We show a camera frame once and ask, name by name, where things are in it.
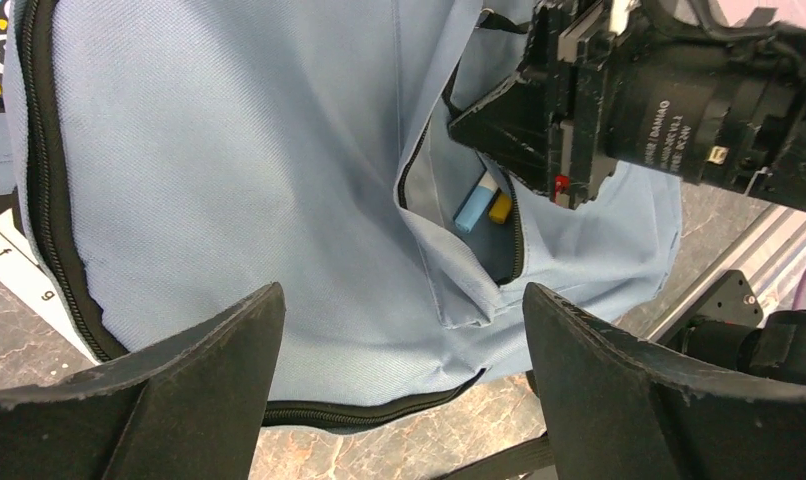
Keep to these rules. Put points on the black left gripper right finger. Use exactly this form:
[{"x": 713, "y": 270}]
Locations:
[{"x": 720, "y": 401}]

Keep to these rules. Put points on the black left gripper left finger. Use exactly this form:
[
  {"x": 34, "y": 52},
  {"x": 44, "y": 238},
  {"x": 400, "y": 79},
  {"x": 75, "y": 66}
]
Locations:
[{"x": 188, "y": 407}]

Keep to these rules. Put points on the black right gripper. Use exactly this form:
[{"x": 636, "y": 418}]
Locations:
[{"x": 545, "y": 124}]

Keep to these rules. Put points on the yellow pencil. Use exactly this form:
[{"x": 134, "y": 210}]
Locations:
[{"x": 500, "y": 208}]

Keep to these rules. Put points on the light blue pencil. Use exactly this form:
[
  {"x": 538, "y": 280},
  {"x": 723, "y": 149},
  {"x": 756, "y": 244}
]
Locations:
[{"x": 477, "y": 201}]

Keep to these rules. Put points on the blue student backpack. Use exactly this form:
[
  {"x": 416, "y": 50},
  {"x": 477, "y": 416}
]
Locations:
[{"x": 173, "y": 157}]

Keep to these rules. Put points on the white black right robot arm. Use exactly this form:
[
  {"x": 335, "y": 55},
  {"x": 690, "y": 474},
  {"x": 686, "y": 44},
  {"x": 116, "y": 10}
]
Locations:
[{"x": 707, "y": 103}]

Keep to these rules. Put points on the black white checkerboard mat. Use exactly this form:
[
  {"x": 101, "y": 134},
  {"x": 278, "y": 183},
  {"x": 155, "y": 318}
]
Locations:
[{"x": 19, "y": 269}]

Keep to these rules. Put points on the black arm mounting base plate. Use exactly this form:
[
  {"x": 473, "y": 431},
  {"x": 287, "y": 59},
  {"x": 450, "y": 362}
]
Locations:
[{"x": 728, "y": 299}]

